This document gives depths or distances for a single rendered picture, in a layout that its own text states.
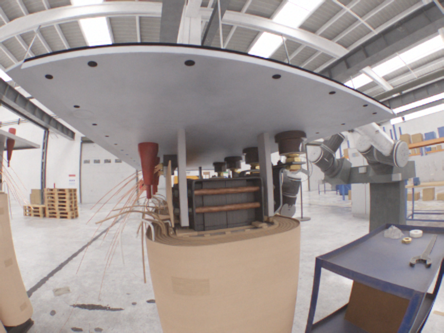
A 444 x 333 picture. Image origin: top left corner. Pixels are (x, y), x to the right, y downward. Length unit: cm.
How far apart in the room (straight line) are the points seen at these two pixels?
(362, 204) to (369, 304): 482
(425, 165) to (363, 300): 450
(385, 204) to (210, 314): 253
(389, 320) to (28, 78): 118
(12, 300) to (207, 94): 174
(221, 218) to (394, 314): 79
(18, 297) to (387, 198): 374
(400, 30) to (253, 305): 712
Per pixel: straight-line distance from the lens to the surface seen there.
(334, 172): 232
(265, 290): 53
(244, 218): 59
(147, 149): 66
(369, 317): 99
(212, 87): 31
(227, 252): 44
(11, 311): 178
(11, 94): 1050
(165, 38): 513
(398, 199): 267
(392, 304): 90
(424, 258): 83
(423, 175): 525
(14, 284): 173
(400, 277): 71
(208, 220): 55
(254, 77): 29
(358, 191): 569
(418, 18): 711
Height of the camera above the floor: 121
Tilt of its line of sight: 5 degrees up
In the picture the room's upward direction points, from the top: 3 degrees counter-clockwise
